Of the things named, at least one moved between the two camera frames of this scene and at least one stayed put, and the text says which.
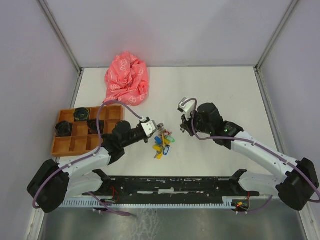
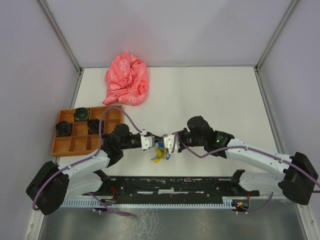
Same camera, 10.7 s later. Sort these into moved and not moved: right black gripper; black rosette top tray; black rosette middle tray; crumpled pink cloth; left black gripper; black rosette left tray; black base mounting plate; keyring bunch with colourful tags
Moved: keyring bunch with colourful tags; left black gripper; right black gripper
Not moved: black rosette top tray; black base mounting plate; crumpled pink cloth; black rosette middle tray; black rosette left tray
